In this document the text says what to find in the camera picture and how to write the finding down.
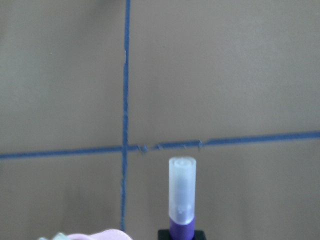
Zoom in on purple highlighter pen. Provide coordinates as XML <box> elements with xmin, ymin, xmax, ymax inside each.
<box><xmin>168</xmin><ymin>156</ymin><xmax>197</xmax><ymax>240</ymax></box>

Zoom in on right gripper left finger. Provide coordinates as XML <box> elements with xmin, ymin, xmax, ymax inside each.
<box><xmin>157</xmin><ymin>229</ymin><xmax>171</xmax><ymax>240</ymax></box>

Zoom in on pink mesh pen holder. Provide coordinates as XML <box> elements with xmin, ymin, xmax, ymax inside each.
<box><xmin>67</xmin><ymin>229</ymin><xmax>132</xmax><ymax>240</ymax></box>

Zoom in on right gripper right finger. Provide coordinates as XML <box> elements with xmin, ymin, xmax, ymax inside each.
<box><xmin>193</xmin><ymin>230</ymin><xmax>207</xmax><ymax>240</ymax></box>

